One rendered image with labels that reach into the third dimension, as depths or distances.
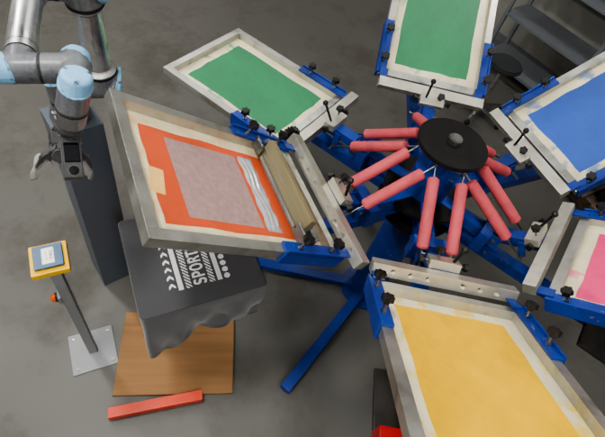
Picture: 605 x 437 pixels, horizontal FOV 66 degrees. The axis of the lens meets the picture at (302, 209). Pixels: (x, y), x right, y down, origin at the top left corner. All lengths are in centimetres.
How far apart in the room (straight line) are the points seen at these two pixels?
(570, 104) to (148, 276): 222
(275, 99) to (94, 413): 183
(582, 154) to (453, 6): 106
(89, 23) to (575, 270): 202
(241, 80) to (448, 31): 118
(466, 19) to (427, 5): 23
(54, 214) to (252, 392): 165
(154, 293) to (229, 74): 134
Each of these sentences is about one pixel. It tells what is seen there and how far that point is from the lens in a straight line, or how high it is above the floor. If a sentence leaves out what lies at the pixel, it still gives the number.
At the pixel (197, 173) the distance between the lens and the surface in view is 158.
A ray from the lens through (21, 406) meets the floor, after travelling 281.
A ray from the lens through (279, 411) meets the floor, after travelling 268.
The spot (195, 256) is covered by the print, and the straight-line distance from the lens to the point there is 190.
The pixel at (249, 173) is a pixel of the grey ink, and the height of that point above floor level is 126.
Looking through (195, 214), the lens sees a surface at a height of 142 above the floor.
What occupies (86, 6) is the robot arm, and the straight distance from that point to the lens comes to 166.
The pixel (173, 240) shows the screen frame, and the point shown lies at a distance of 126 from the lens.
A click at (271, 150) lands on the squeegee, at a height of 128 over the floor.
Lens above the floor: 258
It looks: 52 degrees down
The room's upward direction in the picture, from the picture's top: 17 degrees clockwise
